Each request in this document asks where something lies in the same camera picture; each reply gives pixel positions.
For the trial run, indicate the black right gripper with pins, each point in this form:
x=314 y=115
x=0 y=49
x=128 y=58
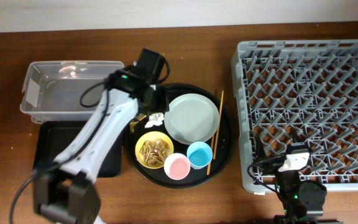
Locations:
x=272 y=165

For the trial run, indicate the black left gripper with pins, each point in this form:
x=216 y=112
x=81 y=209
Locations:
x=163 y=101

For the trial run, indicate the white tissue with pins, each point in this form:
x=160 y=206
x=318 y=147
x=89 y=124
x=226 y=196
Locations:
x=155 y=119

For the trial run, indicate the brown gold coffee wrapper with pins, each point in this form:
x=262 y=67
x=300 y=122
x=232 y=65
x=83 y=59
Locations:
x=135 y=121

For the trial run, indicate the yellow bowl with food scraps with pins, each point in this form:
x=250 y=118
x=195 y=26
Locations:
x=152 y=149

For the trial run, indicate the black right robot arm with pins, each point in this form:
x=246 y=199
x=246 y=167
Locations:
x=302 y=200

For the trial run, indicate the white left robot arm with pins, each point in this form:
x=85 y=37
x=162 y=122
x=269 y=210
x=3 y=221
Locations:
x=65 y=191

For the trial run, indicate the grey dishwasher rack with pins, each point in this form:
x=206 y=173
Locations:
x=303 y=87

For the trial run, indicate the pale green plate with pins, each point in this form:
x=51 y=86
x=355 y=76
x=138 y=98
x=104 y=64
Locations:
x=191 y=118

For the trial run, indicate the short wooden chopstick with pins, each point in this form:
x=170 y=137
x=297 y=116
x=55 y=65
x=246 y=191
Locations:
x=210 y=155

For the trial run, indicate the round black serving tray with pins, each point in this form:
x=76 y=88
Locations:
x=195 y=177

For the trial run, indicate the blue cup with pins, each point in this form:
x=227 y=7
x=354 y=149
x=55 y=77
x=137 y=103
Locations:
x=198 y=155

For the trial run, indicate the pink cup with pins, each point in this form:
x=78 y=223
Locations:
x=177 y=166

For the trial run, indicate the long wooden chopstick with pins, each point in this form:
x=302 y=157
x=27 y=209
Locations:
x=217 y=131

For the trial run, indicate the clear plastic bin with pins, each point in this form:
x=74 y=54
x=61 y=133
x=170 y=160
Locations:
x=52 y=89

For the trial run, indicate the black rectangular tray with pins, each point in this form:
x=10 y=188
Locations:
x=55 y=136

